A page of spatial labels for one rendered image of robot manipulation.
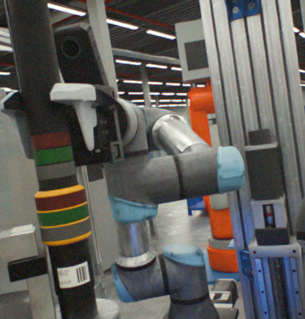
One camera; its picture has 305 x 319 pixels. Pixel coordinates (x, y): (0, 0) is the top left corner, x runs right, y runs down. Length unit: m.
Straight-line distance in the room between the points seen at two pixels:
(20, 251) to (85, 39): 0.23
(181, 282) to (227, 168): 0.57
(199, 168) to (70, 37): 0.28
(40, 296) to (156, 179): 0.29
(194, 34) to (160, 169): 3.78
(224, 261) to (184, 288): 3.25
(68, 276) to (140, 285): 0.76
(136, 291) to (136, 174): 0.57
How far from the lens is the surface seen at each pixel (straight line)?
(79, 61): 0.45
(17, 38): 0.35
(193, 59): 4.27
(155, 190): 0.59
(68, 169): 0.33
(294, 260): 1.14
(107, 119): 0.44
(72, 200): 0.33
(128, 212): 0.59
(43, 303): 0.35
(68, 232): 0.33
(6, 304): 0.54
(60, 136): 0.33
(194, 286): 1.12
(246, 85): 1.17
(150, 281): 1.10
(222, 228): 4.28
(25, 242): 0.34
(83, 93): 0.34
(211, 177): 0.60
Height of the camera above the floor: 1.59
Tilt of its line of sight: 3 degrees down
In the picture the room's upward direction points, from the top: 9 degrees counter-clockwise
